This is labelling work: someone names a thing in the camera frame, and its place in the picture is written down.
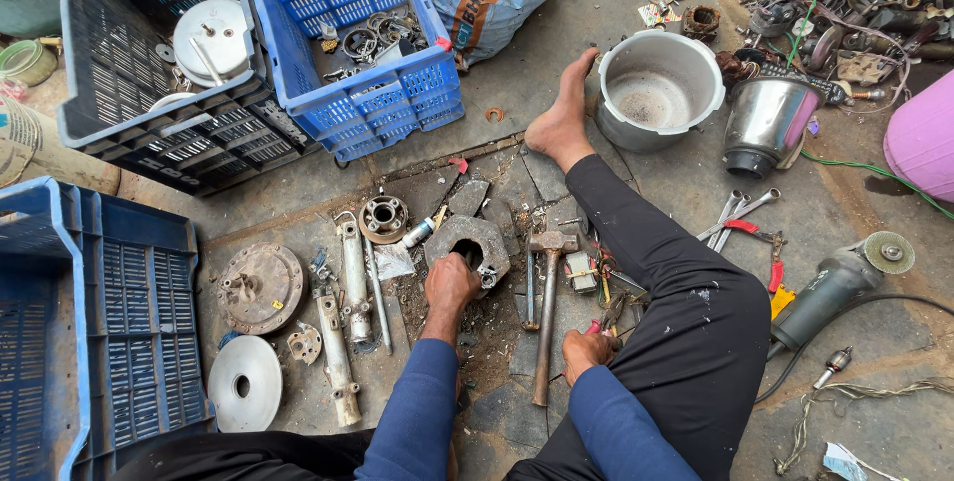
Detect steel ring spanner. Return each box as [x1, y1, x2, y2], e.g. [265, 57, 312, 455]
[696, 187, 782, 242]
[705, 189, 752, 253]

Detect small motor armature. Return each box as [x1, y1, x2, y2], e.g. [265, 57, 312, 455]
[812, 346, 854, 391]

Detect steel chisel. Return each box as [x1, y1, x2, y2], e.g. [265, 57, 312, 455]
[521, 248, 541, 332]

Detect person's left leg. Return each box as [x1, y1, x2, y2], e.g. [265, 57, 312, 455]
[110, 427, 375, 481]

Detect long grey metal tube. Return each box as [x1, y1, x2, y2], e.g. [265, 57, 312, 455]
[310, 256, 364, 427]

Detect aluminium pressure cooker pot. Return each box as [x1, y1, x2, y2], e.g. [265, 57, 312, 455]
[595, 28, 727, 155]

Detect rusty bearing housing ring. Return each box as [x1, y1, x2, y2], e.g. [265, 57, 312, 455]
[358, 195, 410, 245]

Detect grey hexagonal metal block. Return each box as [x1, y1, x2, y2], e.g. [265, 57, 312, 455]
[422, 214, 513, 293]

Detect bright blue plastic crate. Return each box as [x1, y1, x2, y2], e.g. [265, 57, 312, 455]
[240, 0, 465, 163]

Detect rusty steel hammer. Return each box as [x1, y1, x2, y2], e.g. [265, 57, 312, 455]
[528, 231, 581, 408]

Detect small metal bracket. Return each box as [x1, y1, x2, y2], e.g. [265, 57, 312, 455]
[286, 322, 323, 366]

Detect pink plastic container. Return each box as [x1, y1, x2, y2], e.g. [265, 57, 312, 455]
[882, 67, 954, 204]

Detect rusty round motor plate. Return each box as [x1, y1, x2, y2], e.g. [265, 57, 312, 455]
[217, 241, 307, 336]

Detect large blue plastic crate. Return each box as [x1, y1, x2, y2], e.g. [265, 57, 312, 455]
[0, 176, 218, 481]

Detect green angle grinder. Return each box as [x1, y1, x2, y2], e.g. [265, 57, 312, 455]
[766, 231, 917, 360]

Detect copper motor winding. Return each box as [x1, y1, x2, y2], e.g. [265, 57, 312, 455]
[681, 4, 722, 43]

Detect torn paper scrap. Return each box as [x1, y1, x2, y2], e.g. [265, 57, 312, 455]
[822, 441, 914, 481]

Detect steel mixer jar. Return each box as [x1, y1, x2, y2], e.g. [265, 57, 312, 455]
[721, 74, 827, 181]

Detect yellow plastic piece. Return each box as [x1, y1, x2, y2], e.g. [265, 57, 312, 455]
[769, 284, 797, 321]

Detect black grinder cable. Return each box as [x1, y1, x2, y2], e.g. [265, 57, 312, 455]
[754, 293, 954, 405]

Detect small white bottle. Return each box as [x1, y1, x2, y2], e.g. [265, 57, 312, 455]
[401, 216, 436, 249]

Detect person's right leg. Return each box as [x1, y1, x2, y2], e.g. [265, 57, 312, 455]
[504, 46, 773, 481]

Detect red handled small cutter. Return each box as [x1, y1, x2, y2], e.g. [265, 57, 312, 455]
[583, 293, 629, 337]

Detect green wire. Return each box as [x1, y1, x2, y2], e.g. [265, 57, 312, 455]
[786, 0, 954, 221]

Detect red handled pliers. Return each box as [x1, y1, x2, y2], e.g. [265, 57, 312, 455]
[722, 218, 788, 295]

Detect dark blue plastic crate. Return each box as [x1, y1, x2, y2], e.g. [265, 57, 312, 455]
[42, 0, 323, 196]

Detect grey stone piece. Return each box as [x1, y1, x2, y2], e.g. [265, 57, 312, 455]
[449, 180, 491, 218]

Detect person's leg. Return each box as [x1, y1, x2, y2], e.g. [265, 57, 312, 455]
[110, 427, 375, 481]
[504, 46, 773, 481]

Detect person's right hand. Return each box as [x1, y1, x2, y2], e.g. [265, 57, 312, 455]
[560, 329, 624, 387]

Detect thin steel rod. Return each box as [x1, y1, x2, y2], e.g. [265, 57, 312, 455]
[362, 238, 395, 356]

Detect clear plastic bag piece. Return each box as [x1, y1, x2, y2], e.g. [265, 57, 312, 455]
[372, 241, 417, 281]

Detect frayed beige cord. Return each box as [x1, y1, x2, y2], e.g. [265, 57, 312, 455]
[774, 376, 954, 476]

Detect short grey metal tube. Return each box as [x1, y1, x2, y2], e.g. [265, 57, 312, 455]
[333, 210, 374, 345]

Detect silver metal disc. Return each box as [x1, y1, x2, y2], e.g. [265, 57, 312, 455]
[207, 335, 284, 434]

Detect heap of scrap metal parts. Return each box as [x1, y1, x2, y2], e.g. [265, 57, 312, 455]
[738, 0, 954, 111]

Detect green round tin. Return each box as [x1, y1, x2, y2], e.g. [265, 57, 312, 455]
[0, 38, 61, 87]

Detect person's left hand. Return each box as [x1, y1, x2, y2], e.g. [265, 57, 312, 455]
[424, 251, 483, 322]

